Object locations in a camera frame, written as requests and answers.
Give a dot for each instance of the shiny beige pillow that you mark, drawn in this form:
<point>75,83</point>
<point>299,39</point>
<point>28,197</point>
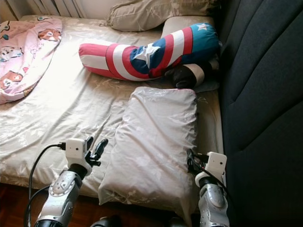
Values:
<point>151,151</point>

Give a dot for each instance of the star striped bolster pillow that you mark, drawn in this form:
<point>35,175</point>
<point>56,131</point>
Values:
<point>147,54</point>

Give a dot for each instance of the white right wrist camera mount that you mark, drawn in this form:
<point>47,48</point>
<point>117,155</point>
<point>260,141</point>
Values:
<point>217,163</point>

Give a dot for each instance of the pink cartoon print blanket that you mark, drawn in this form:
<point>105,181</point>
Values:
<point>23,56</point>

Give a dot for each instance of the dark grey upholstered sofa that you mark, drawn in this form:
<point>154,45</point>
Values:
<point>265,94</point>

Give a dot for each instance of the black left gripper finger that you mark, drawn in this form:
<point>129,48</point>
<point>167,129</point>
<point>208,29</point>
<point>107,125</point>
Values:
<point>89,142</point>
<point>101,148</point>

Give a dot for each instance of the beige floral pillow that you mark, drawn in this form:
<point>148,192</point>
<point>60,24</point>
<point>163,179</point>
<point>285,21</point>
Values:
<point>156,13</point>

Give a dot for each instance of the grey robot right leg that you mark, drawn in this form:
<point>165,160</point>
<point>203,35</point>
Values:
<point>176,222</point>

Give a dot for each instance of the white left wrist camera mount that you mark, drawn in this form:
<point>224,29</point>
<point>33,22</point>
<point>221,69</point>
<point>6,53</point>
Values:
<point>75,150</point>

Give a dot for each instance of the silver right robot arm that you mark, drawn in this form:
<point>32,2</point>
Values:
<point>213,205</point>

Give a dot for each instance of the white ribbed radiator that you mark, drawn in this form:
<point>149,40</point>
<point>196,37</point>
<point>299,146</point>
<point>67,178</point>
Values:
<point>47,6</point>

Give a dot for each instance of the black and tan plush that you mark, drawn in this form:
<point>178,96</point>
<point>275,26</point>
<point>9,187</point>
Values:
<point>184,76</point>

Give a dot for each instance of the grey robot leg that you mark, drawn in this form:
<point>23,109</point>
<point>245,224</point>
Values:
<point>176,222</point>
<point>105,222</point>

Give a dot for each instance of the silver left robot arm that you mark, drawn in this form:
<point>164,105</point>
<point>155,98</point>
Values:
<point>59,198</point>

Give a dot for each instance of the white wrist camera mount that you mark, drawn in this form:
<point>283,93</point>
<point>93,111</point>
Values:
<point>75,150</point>
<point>217,163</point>

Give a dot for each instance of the grey robot left leg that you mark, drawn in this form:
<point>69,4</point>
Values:
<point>105,222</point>

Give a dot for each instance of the beige floral bed sheet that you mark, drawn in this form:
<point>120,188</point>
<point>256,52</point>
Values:
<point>57,118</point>

